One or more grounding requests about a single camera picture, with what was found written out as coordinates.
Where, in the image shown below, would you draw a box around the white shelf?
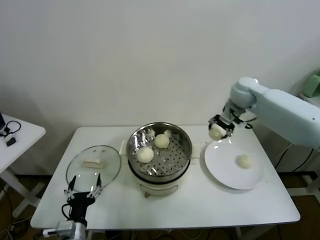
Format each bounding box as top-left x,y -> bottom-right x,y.
299,92 -> 320,108

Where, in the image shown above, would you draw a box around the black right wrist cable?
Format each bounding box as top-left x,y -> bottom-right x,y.
237,115 -> 258,130

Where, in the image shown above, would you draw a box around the black headphones with cable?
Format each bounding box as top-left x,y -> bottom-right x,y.
0,120 -> 22,138

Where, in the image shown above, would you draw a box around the white side table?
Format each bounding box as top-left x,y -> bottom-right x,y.
0,113 -> 47,218

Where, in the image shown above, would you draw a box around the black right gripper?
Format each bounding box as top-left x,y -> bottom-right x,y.
208,113 -> 236,140

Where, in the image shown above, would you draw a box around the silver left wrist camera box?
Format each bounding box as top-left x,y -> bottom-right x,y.
42,220 -> 76,238

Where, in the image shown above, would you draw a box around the white steamed baozi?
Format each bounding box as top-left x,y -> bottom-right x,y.
154,133 -> 171,150
208,126 -> 226,141
136,146 -> 155,164
236,154 -> 255,169

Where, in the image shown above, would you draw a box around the black floor cable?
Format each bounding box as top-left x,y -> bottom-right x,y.
0,184 -> 14,240

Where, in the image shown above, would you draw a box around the white round plate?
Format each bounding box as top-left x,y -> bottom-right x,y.
203,138 -> 265,190

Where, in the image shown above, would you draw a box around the glass pot lid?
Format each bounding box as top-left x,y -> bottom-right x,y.
65,144 -> 123,193

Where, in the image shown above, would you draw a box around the light green container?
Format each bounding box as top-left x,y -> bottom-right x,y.
303,70 -> 320,99

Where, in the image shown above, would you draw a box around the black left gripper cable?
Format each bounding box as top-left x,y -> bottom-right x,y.
61,203 -> 73,221

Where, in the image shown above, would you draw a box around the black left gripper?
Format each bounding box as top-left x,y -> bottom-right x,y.
63,174 -> 103,222

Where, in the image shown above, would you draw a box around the white electric cooker base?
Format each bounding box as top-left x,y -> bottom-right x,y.
119,139 -> 201,198

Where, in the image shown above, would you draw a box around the stainless steel steamer basket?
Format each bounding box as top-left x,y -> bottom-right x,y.
125,121 -> 193,178

